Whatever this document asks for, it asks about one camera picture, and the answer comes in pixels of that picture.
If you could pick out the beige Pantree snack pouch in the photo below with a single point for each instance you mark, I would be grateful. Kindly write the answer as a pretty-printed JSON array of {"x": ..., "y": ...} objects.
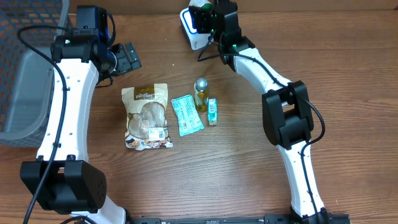
[{"x": 146, "y": 124}]

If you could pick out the teal snack packet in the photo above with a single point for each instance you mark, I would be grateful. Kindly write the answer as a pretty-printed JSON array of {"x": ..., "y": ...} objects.
[{"x": 187, "y": 115}]

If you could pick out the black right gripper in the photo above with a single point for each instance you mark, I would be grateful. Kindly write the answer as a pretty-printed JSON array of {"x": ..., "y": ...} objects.
[{"x": 205, "y": 22}]

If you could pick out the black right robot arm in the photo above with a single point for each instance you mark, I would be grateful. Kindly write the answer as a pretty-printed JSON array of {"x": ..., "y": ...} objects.
[{"x": 287, "y": 113}]

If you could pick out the dark grey plastic basket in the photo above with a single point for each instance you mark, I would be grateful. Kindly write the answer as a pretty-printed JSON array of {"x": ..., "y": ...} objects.
[{"x": 26, "y": 77}]

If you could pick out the small teal tissue pack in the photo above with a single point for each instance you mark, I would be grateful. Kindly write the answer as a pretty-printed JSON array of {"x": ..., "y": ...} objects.
[{"x": 212, "y": 112}]

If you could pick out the yellow liquid bottle silver cap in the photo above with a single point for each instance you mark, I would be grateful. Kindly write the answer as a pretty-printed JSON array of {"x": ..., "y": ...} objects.
[{"x": 201, "y": 94}]

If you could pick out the white barcode scanner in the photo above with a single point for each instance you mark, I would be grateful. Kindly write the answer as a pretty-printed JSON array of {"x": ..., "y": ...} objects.
[{"x": 196, "y": 40}]

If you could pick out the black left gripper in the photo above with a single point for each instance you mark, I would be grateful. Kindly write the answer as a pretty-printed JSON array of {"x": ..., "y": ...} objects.
[{"x": 123, "y": 65}]

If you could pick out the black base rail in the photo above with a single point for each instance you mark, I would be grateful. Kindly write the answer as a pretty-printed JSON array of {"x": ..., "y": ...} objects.
[{"x": 267, "y": 219}]

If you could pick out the green lid jar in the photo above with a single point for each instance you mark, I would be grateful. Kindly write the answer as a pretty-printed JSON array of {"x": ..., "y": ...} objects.
[{"x": 204, "y": 4}]

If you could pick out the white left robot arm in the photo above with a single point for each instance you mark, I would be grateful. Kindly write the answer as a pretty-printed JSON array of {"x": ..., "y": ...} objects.
[{"x": 61, "y": 178}]

